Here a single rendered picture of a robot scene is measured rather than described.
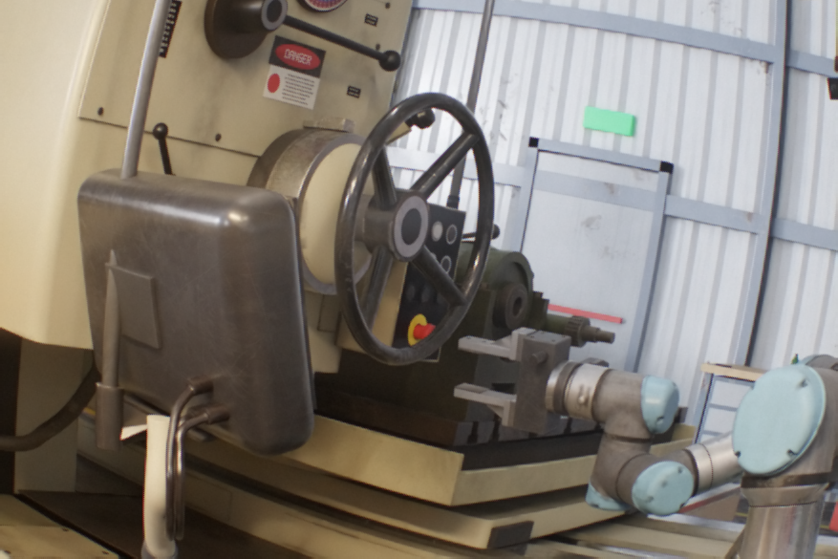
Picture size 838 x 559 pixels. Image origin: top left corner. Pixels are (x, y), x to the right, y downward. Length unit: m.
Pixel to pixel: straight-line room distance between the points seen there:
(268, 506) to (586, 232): 7.26
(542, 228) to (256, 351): 8.89
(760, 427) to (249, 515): 1.70
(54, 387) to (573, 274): 7.52
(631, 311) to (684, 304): 0.42
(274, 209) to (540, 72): 9.20
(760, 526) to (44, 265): 0.97
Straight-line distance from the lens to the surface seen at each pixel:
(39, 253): 1.70
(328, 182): 1.96
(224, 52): 1.88
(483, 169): 2.07
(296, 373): 1.21
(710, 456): 1.74
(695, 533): 3.18
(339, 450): 2.48
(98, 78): 1.71
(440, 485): 2.38
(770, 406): 1.32
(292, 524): 2.77
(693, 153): 9.72
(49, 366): 2.64
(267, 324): 1.18
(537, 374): 1.87
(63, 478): 2.73
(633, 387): 1.81
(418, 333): 2.22
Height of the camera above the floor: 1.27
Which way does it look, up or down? level
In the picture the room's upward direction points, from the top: 11 degrees clockwise
